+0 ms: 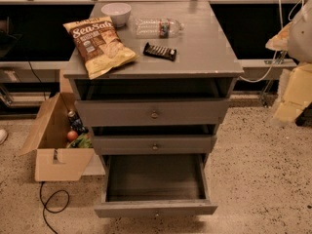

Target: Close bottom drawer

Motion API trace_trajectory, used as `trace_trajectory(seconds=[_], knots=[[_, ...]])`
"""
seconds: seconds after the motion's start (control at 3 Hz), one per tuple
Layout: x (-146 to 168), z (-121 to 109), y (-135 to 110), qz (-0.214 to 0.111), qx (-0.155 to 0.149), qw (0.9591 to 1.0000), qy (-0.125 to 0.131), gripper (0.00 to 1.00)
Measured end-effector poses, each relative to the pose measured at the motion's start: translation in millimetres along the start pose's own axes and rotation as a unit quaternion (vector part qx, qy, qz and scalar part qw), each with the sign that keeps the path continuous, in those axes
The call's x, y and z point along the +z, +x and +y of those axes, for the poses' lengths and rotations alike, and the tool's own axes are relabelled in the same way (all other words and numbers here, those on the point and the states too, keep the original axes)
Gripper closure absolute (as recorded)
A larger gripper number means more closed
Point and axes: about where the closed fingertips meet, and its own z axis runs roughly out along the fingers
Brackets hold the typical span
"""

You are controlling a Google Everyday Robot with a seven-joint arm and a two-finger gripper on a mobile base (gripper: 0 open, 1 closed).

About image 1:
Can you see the open cardboard box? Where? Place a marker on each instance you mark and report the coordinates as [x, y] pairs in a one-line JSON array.
[[48, 138]]

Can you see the sea salt chips bag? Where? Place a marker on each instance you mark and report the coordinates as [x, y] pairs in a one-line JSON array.
[[99, 45]]

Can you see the grey middle drawer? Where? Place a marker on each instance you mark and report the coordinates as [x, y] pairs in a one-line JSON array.
[[131, 145]]

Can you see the white shoe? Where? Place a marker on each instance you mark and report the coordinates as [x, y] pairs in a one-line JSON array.
[[3, 136]]

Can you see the green snack bag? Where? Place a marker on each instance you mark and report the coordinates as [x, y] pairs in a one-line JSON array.
[[82, 141]]

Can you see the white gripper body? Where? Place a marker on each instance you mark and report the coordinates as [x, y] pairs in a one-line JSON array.
[[300, 43]]

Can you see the grey top drawer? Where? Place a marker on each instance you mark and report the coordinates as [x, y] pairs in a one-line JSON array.
[[100, 113]]

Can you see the grey drawer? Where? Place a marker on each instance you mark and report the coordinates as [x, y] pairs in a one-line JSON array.
[[155, 185], [131, 145], [100, 113]]

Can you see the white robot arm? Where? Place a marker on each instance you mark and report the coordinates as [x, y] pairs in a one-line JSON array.
[[300, 38]]

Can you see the dark chocolate bar wrapper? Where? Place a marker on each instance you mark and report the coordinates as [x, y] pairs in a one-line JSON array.
[[159, 52]]

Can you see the dark soda can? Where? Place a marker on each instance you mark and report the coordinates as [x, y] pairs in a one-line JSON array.
[[75, 122]]

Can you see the grey bottom drawer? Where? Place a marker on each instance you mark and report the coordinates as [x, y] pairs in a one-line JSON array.
[[155, 185]]

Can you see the clear plastic water bottle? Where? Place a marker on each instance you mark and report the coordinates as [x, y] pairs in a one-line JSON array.
[[157, 28]]

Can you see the white bowl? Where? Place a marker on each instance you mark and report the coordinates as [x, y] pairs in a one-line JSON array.
[[118, 12]]

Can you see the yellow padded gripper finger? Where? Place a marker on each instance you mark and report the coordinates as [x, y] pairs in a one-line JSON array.
[[279, 42]]

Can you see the grey wooden drawer cabinet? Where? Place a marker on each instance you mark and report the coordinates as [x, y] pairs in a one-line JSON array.
[[205, 68]]

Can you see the red apple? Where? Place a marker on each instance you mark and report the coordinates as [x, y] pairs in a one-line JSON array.
[[71, 135]]

